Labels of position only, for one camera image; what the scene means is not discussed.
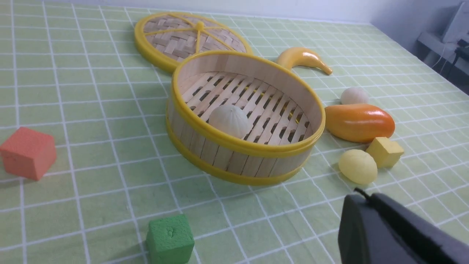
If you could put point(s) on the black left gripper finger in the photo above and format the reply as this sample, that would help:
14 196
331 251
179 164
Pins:
376 229

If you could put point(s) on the yellow bun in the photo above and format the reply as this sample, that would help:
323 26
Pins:
358 166

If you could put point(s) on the white bun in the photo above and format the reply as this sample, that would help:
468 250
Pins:
231 120
354 95

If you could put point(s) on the bamboo steamer tray yellow rim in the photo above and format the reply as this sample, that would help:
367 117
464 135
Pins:
287 117

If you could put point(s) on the woven bamboo steamer lid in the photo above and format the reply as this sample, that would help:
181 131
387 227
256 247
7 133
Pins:
166 39

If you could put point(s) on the yellow foam cube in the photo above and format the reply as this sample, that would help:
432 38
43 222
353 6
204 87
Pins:
385 152

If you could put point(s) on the orange toy mango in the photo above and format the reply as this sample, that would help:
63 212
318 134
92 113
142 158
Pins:
359 123

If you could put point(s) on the grey background shelf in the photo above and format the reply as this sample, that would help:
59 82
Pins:
448 26

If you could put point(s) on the yellow toy banana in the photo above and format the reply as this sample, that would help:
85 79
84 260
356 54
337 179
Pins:
302 56

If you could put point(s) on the green foam cube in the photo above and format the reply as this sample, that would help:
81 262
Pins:
170 240

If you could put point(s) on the green checkered tablecloth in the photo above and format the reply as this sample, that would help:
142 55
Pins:
72 71

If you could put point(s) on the red foam cube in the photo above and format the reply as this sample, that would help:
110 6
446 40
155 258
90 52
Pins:
28 153

